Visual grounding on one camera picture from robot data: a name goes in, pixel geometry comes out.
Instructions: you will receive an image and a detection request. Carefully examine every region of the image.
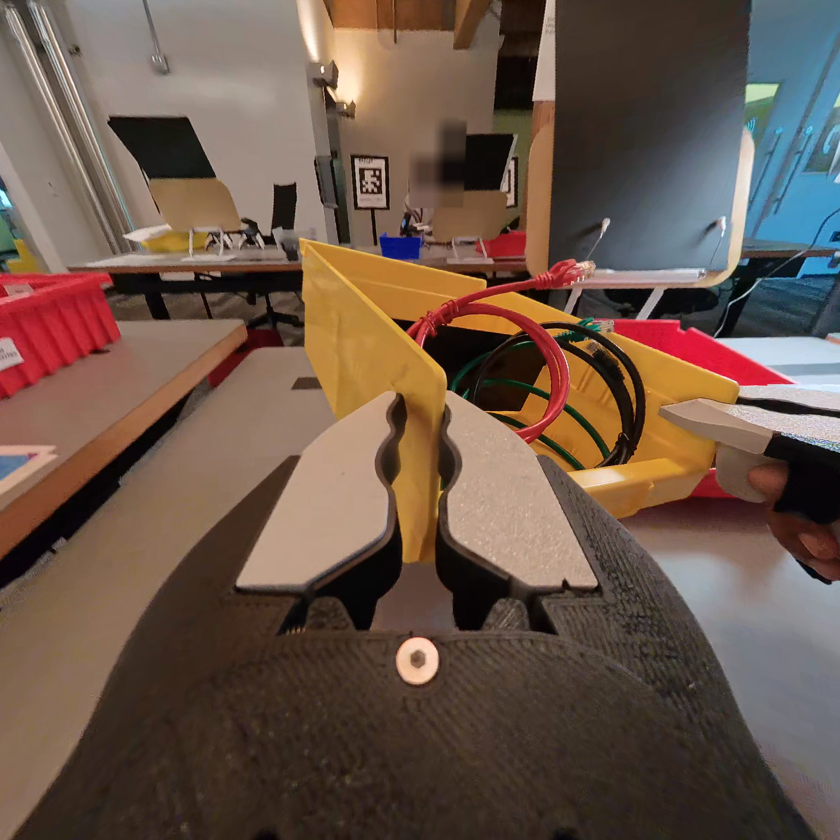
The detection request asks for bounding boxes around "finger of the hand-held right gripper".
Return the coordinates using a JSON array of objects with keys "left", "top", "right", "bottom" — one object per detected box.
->
[
  {"left": 736, "top": 385, "right": 840, "bottom": 416},
  {"left": 658, "top": 399, "right": 785, "bottom": 455}
]

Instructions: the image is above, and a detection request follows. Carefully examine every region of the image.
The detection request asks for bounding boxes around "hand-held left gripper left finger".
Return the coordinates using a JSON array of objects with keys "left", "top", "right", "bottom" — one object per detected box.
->
[{"left": 235, "top": 390, "right": 409, "bottom": 595}]

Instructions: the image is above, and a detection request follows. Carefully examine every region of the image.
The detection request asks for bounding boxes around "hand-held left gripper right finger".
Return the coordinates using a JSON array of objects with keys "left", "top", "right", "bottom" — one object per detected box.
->
[{"left": 435, "top": 392, "right": 599, "bottom": 595}]

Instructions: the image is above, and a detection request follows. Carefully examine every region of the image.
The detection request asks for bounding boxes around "red ethernet cable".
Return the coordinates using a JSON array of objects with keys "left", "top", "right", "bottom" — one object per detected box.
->
[{"left": 407, "top": 259, "right": 597, "bottom": 442}]

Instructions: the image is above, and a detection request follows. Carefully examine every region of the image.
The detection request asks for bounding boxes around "person's right hand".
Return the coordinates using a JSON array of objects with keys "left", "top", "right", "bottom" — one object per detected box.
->
[{"left": 748, "top": 462, "right": 840, "bottom": 585}]

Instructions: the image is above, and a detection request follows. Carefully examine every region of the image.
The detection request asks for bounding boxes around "wooden office desk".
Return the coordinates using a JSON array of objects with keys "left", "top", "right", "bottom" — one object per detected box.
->
[{"left": 738, "top": 238, "right": 840, "bottom": 316}]

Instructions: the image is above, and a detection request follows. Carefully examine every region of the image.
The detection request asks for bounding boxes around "black board with wooden back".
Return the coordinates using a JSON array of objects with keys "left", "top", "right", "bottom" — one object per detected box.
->
[
  {"left": 433, "top": 133, "right": 519, "bottom": 244},
  {"left": 108, "top": 116, "right": 244, "bottom": 232},
  {"left": 525, "top": 0, "right": 756, "bottom": 290}
]

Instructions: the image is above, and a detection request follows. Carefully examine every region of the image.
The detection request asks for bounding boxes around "black office chair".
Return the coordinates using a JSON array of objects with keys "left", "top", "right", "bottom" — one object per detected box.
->
[{"left": 246, "top": 182, "right": 306, "bottom": 329}]

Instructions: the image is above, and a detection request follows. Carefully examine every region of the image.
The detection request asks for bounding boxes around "blue and white card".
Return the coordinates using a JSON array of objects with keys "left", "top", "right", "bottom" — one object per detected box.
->
[{"left": 0, "top": 445, "right": 59, "bottom": 496}]

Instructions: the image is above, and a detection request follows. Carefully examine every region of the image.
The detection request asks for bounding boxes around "row of red bins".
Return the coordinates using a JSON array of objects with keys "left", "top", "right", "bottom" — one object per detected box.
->
[{"left": 0, "top": 272, "right": 122, "bottom": 399}]

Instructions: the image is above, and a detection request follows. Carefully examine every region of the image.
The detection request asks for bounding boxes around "black and white marker sign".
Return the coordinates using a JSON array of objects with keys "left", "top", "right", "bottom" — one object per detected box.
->
[{"left": 351, "top": 154, "right": 389, "bottom": 211}]

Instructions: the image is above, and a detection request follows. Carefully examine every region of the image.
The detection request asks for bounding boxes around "black ethernet cable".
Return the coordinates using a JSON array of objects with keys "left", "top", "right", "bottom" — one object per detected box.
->
[{"left": 471, "top": 322, "right": 647, "bottom": 468}]

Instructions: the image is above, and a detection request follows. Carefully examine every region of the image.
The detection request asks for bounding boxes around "green ethernet cable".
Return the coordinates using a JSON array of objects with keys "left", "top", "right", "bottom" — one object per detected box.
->
[{"left": 451, "top": 317, "right": 618, "bottom": 472}]

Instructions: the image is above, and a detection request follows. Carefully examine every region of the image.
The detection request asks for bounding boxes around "green wall sign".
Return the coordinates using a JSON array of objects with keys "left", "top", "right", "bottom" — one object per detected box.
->
[
  {"left": 807, "top": 98, "right": 840, "bottom": 178},
  {"left": 745, "top": 82, "right": 782, "bottom": 142}
]

